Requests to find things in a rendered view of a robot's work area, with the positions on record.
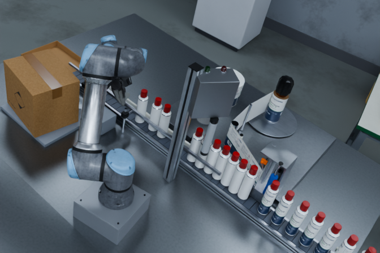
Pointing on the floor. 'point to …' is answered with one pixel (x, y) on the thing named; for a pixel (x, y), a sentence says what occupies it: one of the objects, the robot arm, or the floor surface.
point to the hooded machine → (234, 4)
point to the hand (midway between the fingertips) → (121, 104)
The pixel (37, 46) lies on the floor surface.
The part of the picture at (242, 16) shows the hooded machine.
